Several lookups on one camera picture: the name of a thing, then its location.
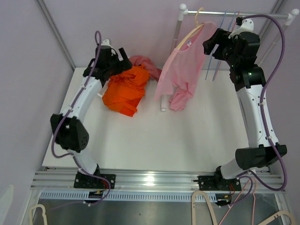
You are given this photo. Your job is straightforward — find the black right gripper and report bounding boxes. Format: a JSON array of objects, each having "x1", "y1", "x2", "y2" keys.
[{"x1": 202, "y1": 29, "x2": 239, "y2": 68}]

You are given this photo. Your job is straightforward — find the blue wire hanger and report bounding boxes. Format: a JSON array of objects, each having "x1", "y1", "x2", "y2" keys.
[
  {"x1": 205, "y1": 12, "x2": 226, "y2": 80},
  {"x1": 212, "y1": 11, "x2": 237, "y2": 81}
]

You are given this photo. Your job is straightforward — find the orange t shirt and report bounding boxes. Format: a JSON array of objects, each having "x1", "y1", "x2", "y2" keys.
[
  {"x1": 102, "y1": 90, "x2": 142, "y2": 117},
  {"x1": 102, "y1": 65, "x2": 150, "y2": 105}
]

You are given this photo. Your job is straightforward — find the dusty rose t shirt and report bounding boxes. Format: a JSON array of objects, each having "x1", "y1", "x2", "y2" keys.
[{"x1": 129, "y1": 55, "x2": 162, "y2": 82}]

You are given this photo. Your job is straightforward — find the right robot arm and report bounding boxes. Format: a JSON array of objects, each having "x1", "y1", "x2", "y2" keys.
[{"x1": 203, "y1": 28, "x2": 287, "y2": 190}]

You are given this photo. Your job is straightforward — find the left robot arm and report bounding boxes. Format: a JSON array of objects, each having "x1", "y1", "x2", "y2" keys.
[{"x1": 50, "y1": 45, "x2": 132, "y2": 188}]

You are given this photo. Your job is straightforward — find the beige wooden hanger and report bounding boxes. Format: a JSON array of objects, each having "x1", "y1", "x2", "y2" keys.
[{"x1": 176, "y1": 7, "x2": 204, "y2": 50}]

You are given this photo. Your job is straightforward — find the light pink t shirt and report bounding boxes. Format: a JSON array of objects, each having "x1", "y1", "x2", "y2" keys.
[{"x1": 154, "y1": 22, "x2": 217, "y2": 111}]

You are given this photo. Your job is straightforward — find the beige hanger on floor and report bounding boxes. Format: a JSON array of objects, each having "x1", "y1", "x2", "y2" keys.
[{"x1": 191, "y1": 190, "x2": 218, "y2": 225}]

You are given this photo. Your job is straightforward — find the beige hanger at left floor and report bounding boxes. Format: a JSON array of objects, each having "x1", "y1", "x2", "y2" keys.
[{"x1": 28, "y1": 203, "x2": 49, "y2": 225}]

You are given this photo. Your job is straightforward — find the beige hanger at floor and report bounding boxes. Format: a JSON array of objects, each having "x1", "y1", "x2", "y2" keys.
[
  {"x1": 258, "y1": 210, "x2": 296, "y2": 225},
  {"x1": 28, "y1": 203, "x2": 49, "y2": 225}
]

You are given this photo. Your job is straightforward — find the beige hanger at right floor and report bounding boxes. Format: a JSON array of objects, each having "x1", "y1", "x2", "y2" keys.
[{"x1": 258, "y1": 210, "x2": 296, "y2": 225}]

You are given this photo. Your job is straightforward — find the white plastic laundry basket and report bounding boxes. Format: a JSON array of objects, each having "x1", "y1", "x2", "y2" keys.
[{"x1": 97, "y1": 81, "x2": 109, "y2": 98}]

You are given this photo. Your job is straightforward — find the metal clothes rack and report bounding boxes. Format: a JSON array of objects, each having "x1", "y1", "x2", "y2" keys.
[{"x1": 159, "y1": 4, "x2": 300, "y2": 113}]

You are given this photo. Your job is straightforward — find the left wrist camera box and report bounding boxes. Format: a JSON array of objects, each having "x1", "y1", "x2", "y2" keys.
[{"x1": 101, "y1": 39, "x2": 116, "y2": 55}]

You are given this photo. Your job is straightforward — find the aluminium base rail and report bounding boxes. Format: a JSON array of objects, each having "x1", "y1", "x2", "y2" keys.
[{"x1": 30, "y1": 166, "x2": 285, "y2": 194}]

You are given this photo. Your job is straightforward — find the white slotted cable duct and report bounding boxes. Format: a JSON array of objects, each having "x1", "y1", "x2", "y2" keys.
[{"x1": 38, "y1": 192, "x2": 233, "y2": 203}]

